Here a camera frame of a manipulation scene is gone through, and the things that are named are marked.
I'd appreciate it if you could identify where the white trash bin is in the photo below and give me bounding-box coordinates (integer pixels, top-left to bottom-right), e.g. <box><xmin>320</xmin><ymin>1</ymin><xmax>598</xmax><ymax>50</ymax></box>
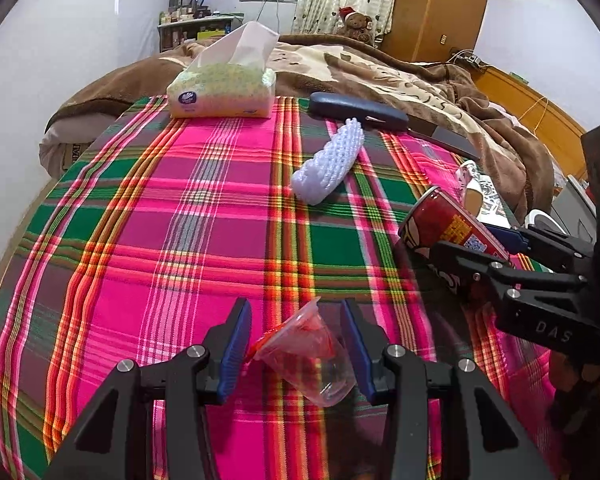
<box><xmin>524</xmin><ymin>210</ymin><xmax>571</xmax><ymax>236</ymax></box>

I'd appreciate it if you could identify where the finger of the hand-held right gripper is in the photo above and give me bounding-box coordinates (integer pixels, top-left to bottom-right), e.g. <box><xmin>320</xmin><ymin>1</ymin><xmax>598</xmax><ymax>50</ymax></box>
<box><xmin>432</xmin><ymin>240</ymin><xmax>588</xmax><ymax>306</ymax></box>
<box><xmin>486</xmin><ymin>222</ymin><xmax>596</xmax><ymax>271</ymax></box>

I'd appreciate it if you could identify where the wooden wardrobe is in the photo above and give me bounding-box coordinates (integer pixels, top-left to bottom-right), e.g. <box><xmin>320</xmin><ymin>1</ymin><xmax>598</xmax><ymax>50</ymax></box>
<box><xmin>380</xmin><ymin>0</ymin><xmax>495</xmax><ymax>63</ymax></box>

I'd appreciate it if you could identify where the red drink can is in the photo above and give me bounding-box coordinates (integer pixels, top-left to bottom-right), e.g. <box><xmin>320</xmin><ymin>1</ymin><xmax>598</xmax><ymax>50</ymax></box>
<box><xmin>397</xmin><ymin>185</ymin><xmax>513</xmax><ymax>301</ymax></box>

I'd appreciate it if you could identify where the knife with dark blue handle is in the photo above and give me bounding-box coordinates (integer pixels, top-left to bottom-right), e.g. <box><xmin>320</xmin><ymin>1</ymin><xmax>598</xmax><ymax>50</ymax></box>
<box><xmin>307</xmin><ymin>92</ymin><xmax>481</xmax><ymax>161</ymax></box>

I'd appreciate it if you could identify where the white foam fruit net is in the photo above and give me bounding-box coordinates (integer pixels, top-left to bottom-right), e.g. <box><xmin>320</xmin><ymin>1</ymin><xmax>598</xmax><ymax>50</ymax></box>
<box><xmin>291</xmin><ymin>117</ymin><xmax>366</xmax><ymax>206</ymax></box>

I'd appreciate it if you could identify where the beige mattress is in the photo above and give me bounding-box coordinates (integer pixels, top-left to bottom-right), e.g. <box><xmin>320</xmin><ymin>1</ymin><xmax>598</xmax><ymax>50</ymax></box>
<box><xmin>39</xmin><ymin>112</ymin><xmax>106</xmax><ymax>171</ymax></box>

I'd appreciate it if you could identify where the brown blanket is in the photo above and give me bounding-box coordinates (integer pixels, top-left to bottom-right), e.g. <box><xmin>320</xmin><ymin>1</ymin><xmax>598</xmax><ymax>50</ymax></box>
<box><xmin>39</xmin><ymin>34</ymin><xmax>556</xmax><ymax>211</ymax></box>

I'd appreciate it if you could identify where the shelf with bottles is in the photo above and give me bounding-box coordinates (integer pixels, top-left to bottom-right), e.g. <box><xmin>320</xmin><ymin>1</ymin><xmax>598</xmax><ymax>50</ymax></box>
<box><xmin>157</xmin><ymin>0</ymin><xmax>246</xmax><ymax>53</ymax></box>

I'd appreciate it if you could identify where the crumpled white paper cup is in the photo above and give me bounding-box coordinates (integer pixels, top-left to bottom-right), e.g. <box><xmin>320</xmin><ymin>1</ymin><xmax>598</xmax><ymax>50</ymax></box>
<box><xmin>454</xmin><ymin>160</ymin><xmax>511</xmax><ymax>228</ymax></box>

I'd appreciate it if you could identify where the pink plaid tablecloth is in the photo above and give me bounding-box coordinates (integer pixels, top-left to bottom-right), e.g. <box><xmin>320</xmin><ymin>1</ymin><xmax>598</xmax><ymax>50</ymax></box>
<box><xmin>0</xmin><ymin>95</ymin><xmax>566</xmax><ymax>480</ymax></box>

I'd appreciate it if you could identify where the grey cabinet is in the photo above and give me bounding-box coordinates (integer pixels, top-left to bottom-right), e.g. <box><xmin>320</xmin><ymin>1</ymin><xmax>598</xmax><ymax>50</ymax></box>
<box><xmin>550</xmin><ymin>175</ymin><xmax>598</xmax><ymax>241</ymax></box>

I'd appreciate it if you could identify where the tissue box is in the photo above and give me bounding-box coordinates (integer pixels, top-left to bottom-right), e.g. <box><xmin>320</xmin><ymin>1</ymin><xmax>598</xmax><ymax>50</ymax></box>
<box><xmin>166</xmin><ymin>21</ymin><xmax>280</xmax><ymax>120</ymax></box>

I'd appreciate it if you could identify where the white charger with cables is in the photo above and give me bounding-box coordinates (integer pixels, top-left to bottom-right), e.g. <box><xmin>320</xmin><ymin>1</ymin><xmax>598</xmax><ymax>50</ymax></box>
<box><xmin>449</xmin><ymin>49</ymin><xmax>482</xmax><ymax>67</ymax></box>

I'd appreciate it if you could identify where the teddy bear with red hat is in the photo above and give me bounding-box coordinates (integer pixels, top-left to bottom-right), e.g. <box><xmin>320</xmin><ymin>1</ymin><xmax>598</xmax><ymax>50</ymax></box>
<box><xmin>336</xmin><ymin>6</ymin><xmax>376</xmax><ymax>43</ymax></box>

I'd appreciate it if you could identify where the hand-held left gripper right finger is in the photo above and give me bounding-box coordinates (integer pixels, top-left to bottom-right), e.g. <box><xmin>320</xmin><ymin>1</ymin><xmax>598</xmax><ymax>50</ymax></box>
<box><xmin>340</xmin><ymin>297</ymin><xmax>556</xmax><ymax>480</ymax></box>

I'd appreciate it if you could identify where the clear plastic cup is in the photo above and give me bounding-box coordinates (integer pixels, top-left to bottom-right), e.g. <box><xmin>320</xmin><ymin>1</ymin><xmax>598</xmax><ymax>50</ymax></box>
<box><xmin>247</xmin><ymin>297</ymin><xmax>357</xmax><ymax>407</ymax></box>

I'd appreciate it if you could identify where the wooden headboard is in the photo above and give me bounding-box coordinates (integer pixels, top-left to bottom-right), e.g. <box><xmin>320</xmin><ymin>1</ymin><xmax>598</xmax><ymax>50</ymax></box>
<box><xmin>472</xmin><ymin>67</ymin><xmax>588</xmax><ymax>181</ymax></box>

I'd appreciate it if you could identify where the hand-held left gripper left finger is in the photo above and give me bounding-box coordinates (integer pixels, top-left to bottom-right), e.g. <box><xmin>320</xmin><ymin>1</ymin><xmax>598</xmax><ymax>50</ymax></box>
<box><xmin>42</xmin><ymin>297</ymin><xmax>253</xmax><ymax>480</ymax></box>

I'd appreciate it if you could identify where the person's right hand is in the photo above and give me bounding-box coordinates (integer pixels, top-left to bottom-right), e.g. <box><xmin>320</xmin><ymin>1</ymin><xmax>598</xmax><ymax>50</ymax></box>
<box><xmin>547</xmin><ymin>350</ymin><xmax>600</xmax><ymax>436</ymax></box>

